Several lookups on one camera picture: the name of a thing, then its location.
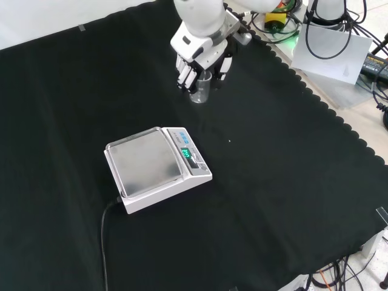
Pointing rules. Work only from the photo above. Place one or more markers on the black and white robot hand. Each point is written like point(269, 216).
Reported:
point(198, 53)

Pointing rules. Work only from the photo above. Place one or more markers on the small clear glass beaker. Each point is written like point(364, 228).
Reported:
point(201, 89)

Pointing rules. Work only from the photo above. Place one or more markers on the white electronic balance steel pan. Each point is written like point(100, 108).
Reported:
point(157, 168)

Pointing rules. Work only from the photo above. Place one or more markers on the yellow stop button box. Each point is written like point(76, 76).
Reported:
point(275, 22)

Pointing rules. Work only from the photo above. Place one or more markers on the black bench cloth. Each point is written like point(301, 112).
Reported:
point(169, 157)

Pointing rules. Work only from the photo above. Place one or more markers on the grey tape strip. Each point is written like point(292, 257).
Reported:
point(82, 28)

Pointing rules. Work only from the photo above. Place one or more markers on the black power adapter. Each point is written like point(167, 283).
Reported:
point(374, 66)

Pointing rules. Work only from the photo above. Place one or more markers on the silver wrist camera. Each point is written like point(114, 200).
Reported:
point(242, 37)

